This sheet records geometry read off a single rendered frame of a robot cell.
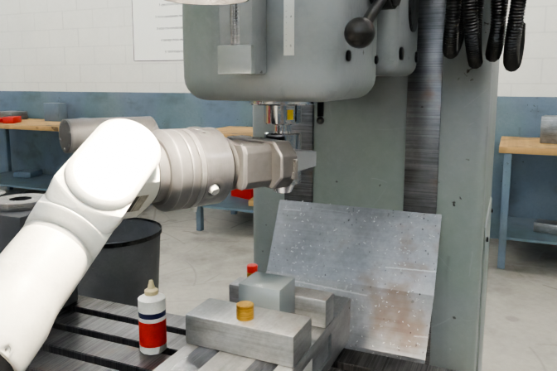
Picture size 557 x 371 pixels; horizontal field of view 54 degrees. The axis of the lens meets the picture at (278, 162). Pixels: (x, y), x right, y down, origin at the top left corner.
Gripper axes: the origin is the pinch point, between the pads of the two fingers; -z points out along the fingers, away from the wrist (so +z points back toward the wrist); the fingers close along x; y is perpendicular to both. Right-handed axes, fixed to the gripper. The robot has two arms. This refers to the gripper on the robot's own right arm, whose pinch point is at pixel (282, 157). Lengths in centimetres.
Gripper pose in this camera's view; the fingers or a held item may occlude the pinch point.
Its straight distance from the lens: 69.4
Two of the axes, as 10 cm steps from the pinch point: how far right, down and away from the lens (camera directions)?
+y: -0.1, 9.9, 1.4
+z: -7.5, 0.8, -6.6
